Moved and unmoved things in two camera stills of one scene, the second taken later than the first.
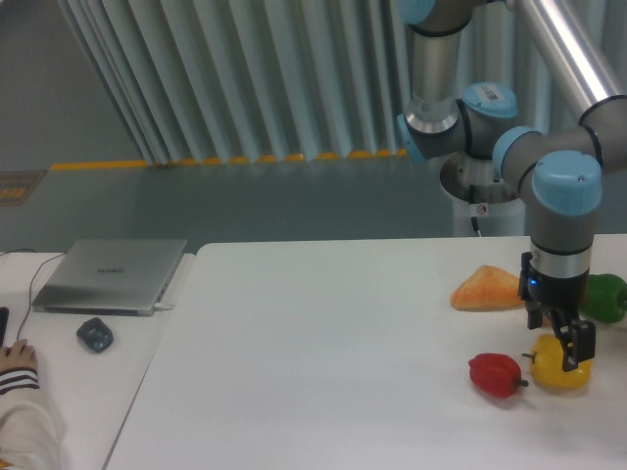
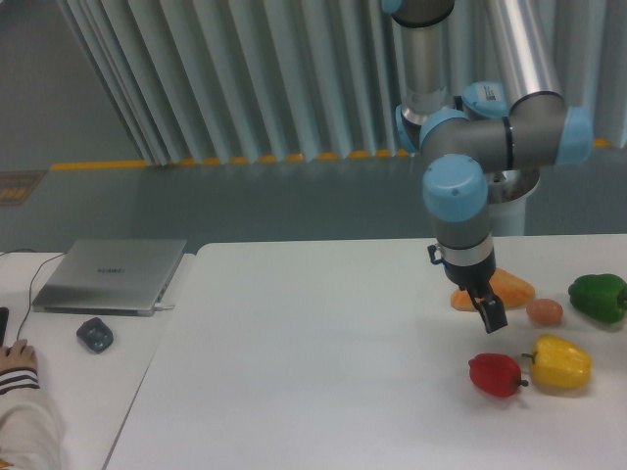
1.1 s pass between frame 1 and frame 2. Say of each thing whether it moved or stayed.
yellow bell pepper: stayed
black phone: stayed
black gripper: moved
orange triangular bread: stayed
